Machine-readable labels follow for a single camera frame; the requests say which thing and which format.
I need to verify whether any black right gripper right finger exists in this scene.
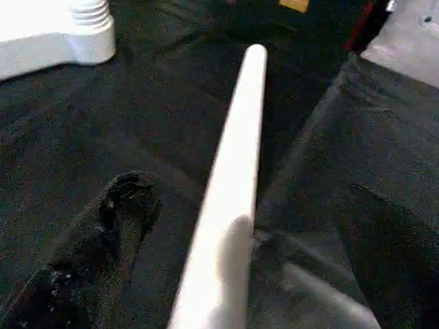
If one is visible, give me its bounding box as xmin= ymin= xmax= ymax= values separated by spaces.
xmin=337 ymin=183 xmax=439 ymax=329

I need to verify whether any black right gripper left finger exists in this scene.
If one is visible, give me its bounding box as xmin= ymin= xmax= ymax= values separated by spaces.
xmin=0 ymin=170 xmax=165 ymax=329

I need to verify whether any white plastic table leg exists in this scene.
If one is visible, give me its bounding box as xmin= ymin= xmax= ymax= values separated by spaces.
xmin=167 ymin=44 xmax=268 ymax=329
xmin=70 ymin=0 xmax=112 ymax=30

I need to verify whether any white plastic table top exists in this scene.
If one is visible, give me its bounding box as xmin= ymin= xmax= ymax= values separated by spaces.
xmin=0 ymin=13 xmax=117 ymax=82

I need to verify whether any white pillow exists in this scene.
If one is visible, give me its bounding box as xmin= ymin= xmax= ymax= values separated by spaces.
xmin=359 ymin=0 xmax=439 ymax=88

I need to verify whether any black box with gold label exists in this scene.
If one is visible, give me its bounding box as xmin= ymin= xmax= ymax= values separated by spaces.
xmin=219 ymin=0 xmax=361 ymax=38

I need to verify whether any red narrow strap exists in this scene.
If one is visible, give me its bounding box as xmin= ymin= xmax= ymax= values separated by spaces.
xmin=344 ymin=0 xmax=378 ymax=52

